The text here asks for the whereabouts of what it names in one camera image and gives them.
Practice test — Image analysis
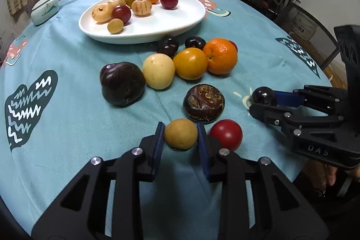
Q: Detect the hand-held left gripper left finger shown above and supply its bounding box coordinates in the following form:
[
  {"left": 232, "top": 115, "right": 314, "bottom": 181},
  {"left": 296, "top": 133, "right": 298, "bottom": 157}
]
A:
[{"left": 31, "top": 121, "right": 165, "bottom": 240}]

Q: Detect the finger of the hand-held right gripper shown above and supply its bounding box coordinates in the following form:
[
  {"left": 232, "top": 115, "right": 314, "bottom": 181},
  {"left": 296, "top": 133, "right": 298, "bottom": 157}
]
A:
[
  {"left": 274, "top": 85, "right": 349, "bottom": 120},
  {"left": 249, "top": 103, "right": 344, "bottom": 145}
]

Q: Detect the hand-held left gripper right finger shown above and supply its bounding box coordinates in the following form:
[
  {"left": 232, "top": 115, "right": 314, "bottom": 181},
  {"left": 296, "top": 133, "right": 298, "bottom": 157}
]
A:
[{"left": 197, "top": 123, "right": 329, "bottom": 240}]

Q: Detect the dark purple plum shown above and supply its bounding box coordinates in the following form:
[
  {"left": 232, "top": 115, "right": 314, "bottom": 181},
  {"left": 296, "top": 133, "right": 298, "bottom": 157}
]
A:
[
  {"left": 156, "top": 36, "right": 179, "bottom": 57},
  {"left": 251, "top": 86, "right": 277, "bottom": 106},
  {"left": 184, "top": 36, "right": 207, "bottom": 51}
]

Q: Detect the dark brown patterned fruit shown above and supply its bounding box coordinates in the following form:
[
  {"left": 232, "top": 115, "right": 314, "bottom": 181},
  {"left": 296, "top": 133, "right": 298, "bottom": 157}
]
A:
[{"left": 183, "top": 84, "right": 225, "bottom": 124}]

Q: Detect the large orange mandarin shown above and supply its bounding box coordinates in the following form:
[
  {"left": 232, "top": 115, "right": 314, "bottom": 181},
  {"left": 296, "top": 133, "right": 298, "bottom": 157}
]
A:
[{"left": 203, "top": 38, "right": 238, "bottom": 75}]

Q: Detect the dark brown wrinkled fruit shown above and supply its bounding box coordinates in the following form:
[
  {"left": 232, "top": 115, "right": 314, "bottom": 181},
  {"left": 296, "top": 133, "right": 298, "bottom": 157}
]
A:
[{"left": 99, "top": 61, "right": 146, "bottom": 108}]

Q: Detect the pale yellow round fruit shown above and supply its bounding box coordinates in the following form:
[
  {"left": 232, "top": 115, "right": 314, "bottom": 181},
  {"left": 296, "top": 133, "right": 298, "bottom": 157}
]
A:
[{"left": 142, "top": 53, "right": 176, "bottom": 90}]

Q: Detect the orange-yellow tomato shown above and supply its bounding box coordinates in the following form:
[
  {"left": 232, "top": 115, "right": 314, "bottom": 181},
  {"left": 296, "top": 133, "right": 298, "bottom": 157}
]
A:
[{"left": 173, "top": 47, "right": 209, "bottom": 80}]

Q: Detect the white plate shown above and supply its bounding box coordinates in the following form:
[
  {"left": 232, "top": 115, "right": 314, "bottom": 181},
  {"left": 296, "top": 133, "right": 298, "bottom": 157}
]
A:
[{"left": 78, "top": 0, "right": 206, "bottom": 45}]

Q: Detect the small tan longan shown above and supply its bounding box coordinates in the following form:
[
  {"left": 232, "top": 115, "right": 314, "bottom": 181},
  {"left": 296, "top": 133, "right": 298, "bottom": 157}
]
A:
[{"left": 107, "top": 18, "right": 124, "bottom": 35}]

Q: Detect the tan striped fruit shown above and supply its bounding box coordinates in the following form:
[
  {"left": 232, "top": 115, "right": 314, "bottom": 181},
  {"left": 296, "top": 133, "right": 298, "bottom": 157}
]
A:
[{"left": 131, "top": 0, "right": 153, "bottom": 16}]

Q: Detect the tan hollow-topped fruit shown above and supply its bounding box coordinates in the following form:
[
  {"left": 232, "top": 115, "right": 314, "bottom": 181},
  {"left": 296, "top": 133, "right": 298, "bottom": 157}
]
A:
[{"left": 91, "top": 3, "right": 114, "bottom": 23}]

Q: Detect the person's right hand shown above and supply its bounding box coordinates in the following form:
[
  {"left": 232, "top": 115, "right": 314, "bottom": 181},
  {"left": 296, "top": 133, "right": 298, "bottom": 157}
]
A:
[{"left": 322, "top": 164, "right": 338, "bottom": 187}]

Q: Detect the black mesh chair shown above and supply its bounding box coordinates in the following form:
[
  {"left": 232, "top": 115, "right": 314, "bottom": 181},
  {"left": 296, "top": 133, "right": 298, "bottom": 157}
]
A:
[{"left": 277, "top": 2, "right": 341, "bottom": 72}]

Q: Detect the blue printed tablecloth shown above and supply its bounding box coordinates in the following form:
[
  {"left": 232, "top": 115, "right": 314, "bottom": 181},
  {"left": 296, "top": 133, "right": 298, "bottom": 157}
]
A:
[{"left": 0, "top": 0, "right": 338, "bottom": 240}]

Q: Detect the white ceramic lidded jar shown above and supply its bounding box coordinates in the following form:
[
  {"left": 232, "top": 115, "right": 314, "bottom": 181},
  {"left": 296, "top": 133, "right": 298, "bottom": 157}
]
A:
[{"left": 30, "top": 0, "right": 60, "bottom": 26}]

